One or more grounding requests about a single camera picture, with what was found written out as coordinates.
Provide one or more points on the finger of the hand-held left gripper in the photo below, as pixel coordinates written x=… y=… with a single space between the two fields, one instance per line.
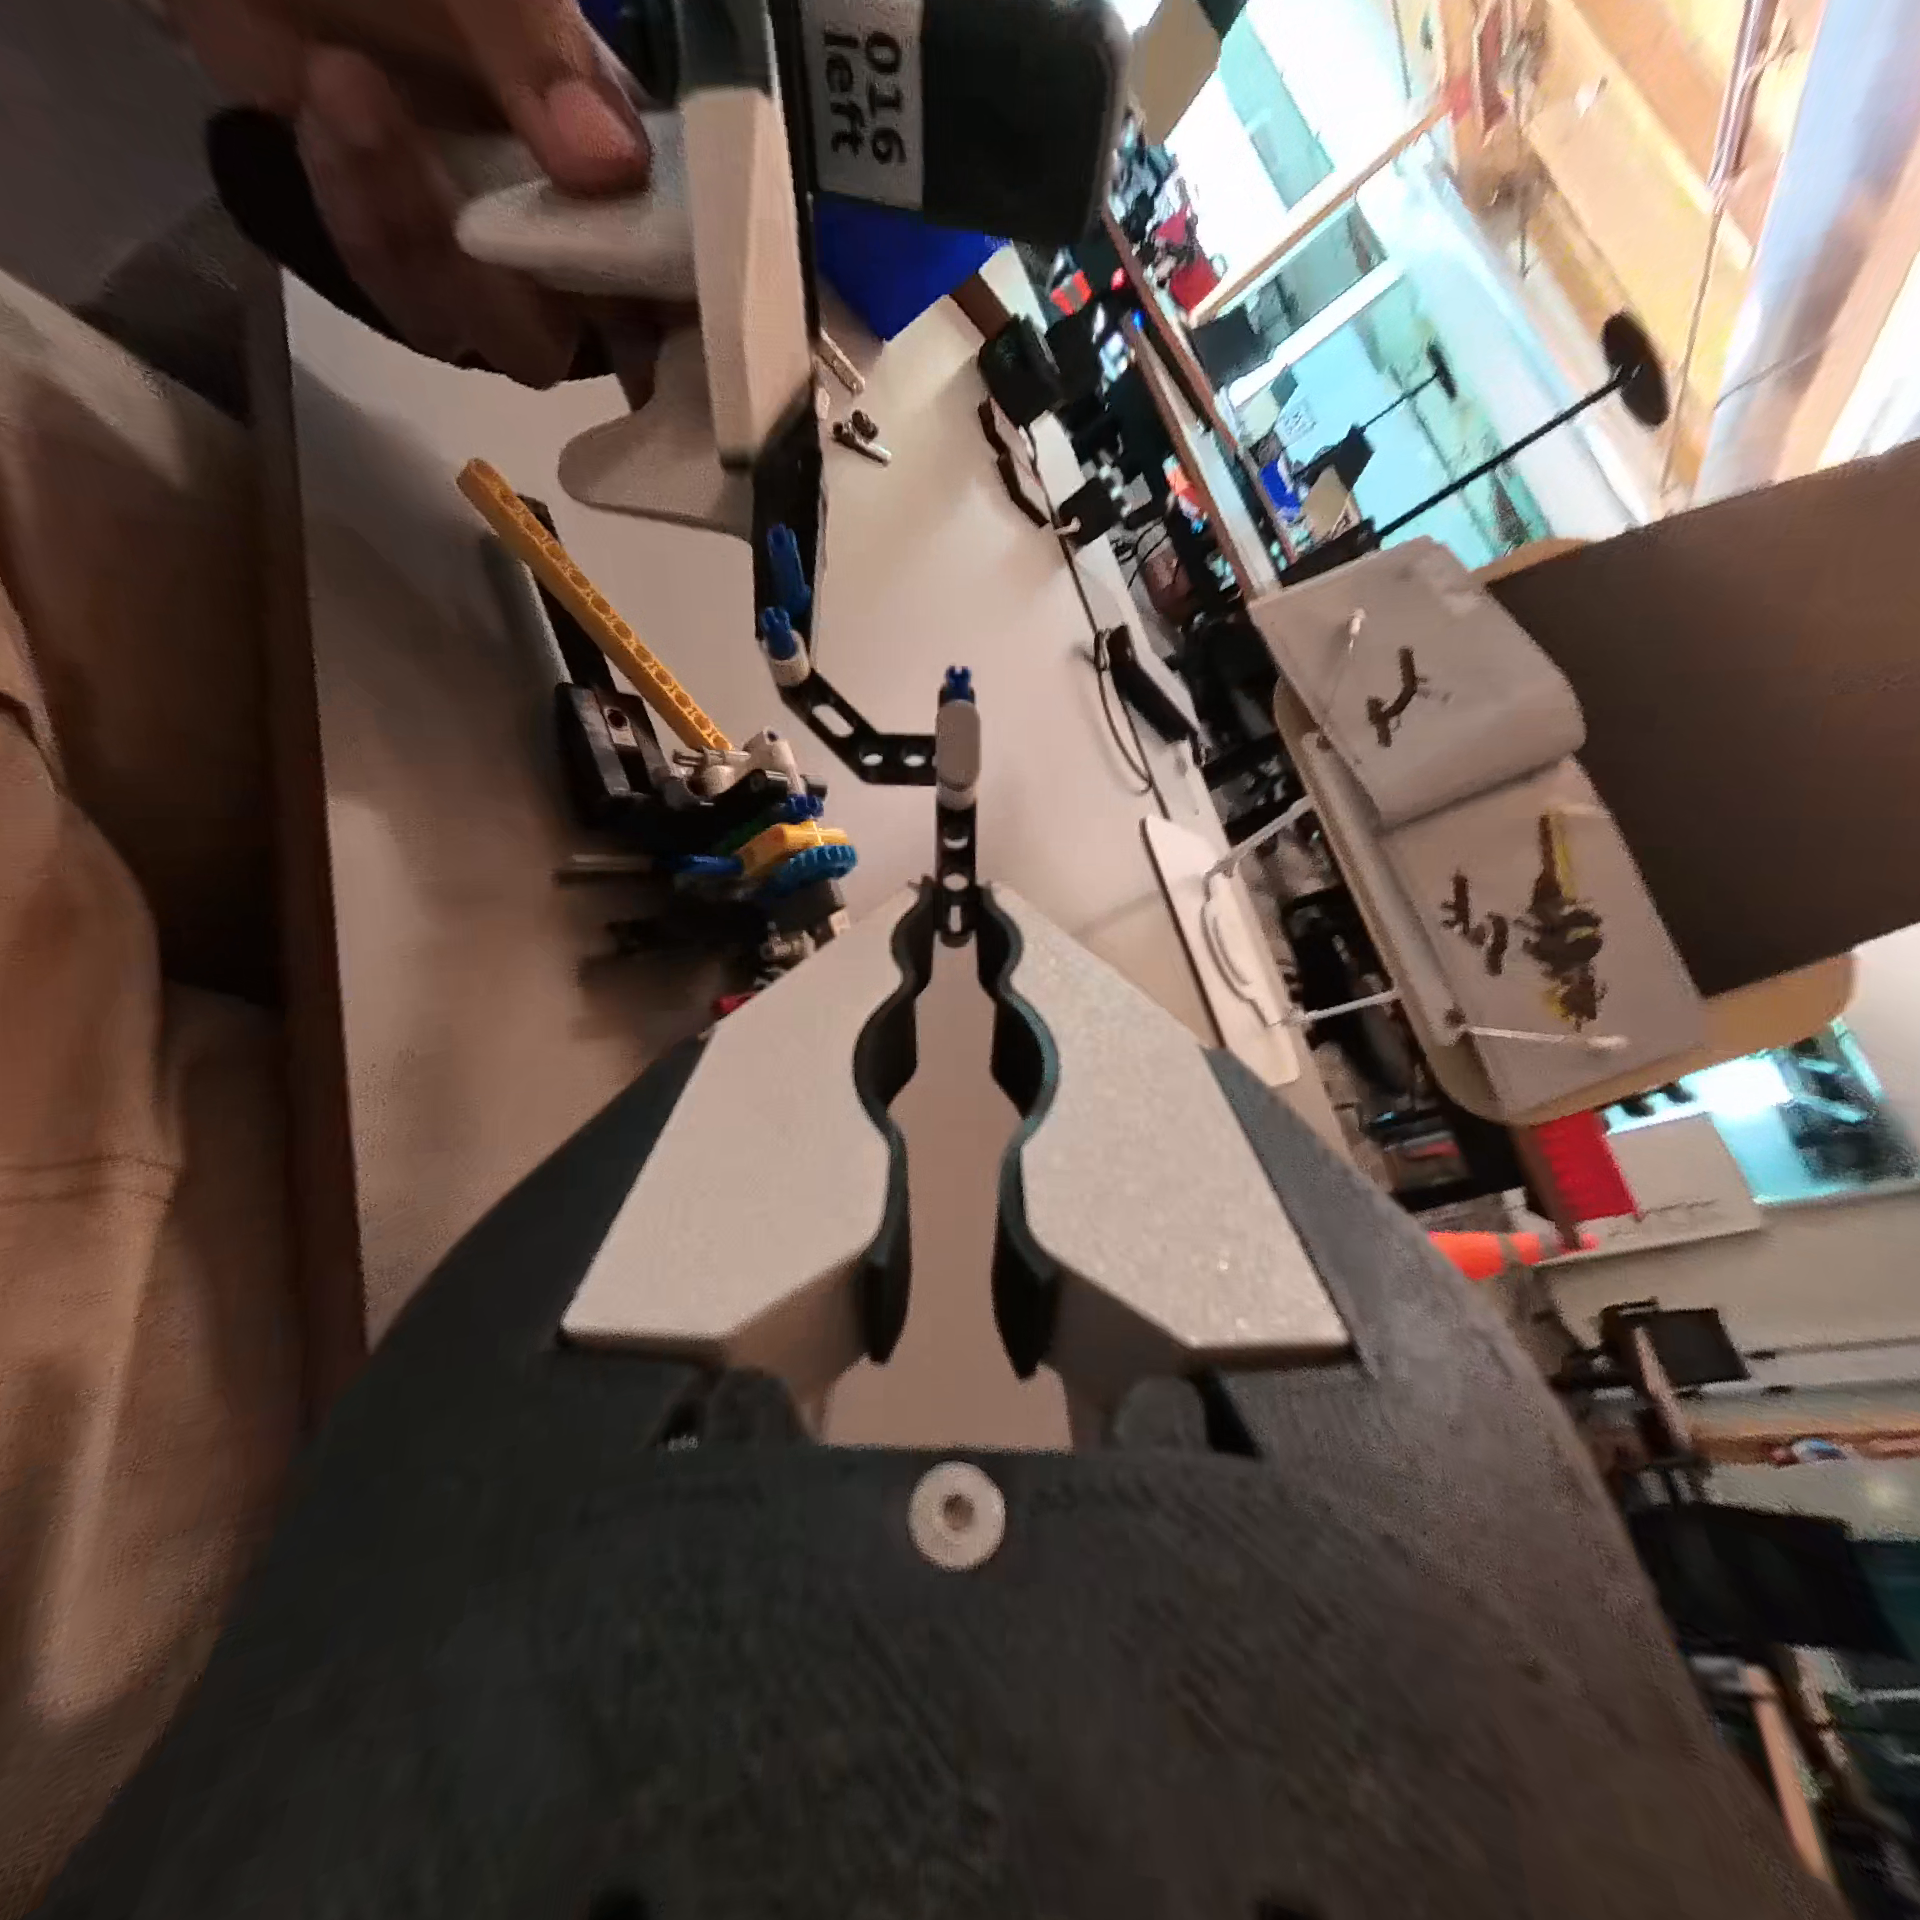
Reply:
x=751 y=300
x=645 y=469

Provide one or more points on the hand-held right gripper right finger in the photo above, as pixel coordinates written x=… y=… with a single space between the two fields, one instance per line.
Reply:
x=1171 y=1185

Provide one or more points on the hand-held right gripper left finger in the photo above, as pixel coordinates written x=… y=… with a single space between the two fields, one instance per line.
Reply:
x=720 y=1170

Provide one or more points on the black lego beam with pins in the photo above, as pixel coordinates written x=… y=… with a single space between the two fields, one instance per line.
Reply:
x=952 y=848

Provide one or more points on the partly built lego model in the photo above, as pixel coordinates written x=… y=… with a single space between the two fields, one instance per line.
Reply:
x=720 y=787

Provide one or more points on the person's left hand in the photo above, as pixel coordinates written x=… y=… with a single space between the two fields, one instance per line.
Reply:
x=451 y=89

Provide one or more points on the blue plastic bin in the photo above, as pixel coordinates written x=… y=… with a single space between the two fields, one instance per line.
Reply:
x=885 y=271

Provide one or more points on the small metal parts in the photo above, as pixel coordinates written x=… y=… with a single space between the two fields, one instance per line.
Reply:
x=858 y=432

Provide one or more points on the white flat tray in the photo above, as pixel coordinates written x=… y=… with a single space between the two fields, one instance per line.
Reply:
x=1224 y=945

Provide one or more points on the orange traffic cone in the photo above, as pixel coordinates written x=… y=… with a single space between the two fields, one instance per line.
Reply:
x=1484 y=1253

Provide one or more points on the open instruction booklet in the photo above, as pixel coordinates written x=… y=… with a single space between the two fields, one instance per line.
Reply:
x=1547 y=931

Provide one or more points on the person's tan trousers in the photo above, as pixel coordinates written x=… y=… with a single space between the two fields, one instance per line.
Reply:
x=120 y=1050

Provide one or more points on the black round-base stand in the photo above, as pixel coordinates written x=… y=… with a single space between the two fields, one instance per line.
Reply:
x=1632 y=368

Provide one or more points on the dark brown panel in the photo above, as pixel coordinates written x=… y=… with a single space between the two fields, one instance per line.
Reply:
x=1724 y=721

